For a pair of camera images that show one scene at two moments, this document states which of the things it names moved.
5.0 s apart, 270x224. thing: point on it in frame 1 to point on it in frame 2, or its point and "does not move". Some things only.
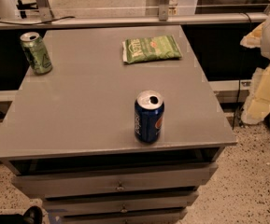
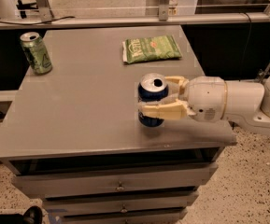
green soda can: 35,52 does not move
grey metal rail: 26,22 does not move
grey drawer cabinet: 123,130 does not move
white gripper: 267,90 to 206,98
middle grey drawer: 111,205 does not move
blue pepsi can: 149,116 to 151,87
